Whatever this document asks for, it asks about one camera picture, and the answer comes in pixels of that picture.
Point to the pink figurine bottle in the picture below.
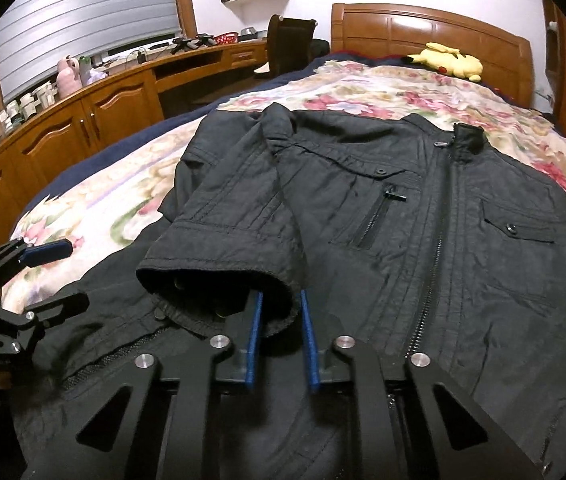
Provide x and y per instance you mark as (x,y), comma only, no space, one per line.
(68,78)

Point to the floral bed blanket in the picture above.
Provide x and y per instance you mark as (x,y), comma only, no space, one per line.
(106,212)

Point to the wooden headboard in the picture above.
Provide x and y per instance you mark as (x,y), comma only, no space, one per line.
(380,30)

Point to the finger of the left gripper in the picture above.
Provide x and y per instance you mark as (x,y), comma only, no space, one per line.
(57,310)
(46,253)

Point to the grey window blind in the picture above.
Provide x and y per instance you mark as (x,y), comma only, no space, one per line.
(36,34)

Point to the black jacket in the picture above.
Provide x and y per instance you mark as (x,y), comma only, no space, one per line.
(444,260)

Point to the wooden desk cabinet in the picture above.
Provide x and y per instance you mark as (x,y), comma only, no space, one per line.
(109,111)

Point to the yellow plush toy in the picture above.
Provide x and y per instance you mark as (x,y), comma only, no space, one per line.
(447,61)

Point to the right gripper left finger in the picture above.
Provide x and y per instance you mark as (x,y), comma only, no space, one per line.
(238,372)

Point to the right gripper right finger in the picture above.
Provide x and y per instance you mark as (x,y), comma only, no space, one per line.
(325,370)

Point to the dark wooden chair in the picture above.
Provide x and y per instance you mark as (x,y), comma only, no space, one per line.
(291,46)

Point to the red basket on desk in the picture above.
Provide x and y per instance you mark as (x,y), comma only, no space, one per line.
(227,38)

